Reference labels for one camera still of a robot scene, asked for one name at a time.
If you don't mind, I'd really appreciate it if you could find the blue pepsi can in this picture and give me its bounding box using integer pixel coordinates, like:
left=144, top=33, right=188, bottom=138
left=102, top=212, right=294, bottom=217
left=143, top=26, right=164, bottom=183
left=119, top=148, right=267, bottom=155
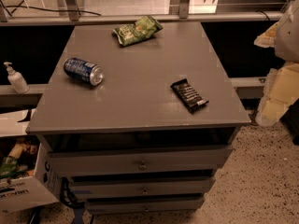
left=63, top=58, right=104, bottom=86

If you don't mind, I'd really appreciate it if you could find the grey drawer cabinet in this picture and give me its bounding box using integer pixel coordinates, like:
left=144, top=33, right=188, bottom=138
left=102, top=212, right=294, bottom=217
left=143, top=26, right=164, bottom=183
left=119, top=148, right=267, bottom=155
left=27, top=22, right=249, bottom=214

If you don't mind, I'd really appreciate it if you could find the white cardboard box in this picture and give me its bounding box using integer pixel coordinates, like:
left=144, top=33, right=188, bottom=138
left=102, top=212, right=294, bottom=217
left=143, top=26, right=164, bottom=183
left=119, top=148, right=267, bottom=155
left=0, top=109, right=61, bottom=213

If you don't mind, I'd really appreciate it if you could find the white pump bottle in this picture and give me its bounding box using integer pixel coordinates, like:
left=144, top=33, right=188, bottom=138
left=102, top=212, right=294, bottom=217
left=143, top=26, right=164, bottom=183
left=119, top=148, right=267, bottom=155
left=4, top=62, right=29, bottom=93

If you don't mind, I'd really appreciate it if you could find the green chip bag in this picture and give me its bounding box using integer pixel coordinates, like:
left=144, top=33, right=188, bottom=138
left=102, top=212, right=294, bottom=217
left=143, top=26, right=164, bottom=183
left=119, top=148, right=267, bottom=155
left=113, top=16, right=163, bottom=47

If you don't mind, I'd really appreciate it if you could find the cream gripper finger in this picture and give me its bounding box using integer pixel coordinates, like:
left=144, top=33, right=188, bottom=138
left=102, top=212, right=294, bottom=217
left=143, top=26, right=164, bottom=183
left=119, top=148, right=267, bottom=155
left=254, top=22, right=278, bottom=48

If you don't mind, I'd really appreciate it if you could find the grey metal rail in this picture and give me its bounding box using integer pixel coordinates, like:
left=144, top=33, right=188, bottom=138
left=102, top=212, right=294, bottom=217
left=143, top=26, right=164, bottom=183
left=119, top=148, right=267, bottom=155
left=0, top=10, right=283, bottom=26

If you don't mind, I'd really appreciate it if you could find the black floor cable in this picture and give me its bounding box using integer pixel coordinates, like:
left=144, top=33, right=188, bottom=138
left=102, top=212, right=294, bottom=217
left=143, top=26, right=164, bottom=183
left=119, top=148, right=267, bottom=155
left=0, top=0, right=102, bottom=17

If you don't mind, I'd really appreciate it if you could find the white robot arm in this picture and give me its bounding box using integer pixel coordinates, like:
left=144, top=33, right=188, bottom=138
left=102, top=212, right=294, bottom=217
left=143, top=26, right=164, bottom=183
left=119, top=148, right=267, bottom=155
left=254, top=0, right=299, bottom=63

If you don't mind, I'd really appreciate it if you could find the black cable bundle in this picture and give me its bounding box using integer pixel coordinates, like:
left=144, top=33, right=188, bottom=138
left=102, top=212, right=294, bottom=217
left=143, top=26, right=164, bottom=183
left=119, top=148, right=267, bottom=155
left=60, top=177, right=86, bottom=209

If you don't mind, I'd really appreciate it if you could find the black snack bar pack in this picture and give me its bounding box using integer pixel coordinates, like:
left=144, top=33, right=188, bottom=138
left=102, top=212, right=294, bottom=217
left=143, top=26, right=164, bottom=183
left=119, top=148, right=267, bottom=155
left=170, top=78, right=208, bottom=113

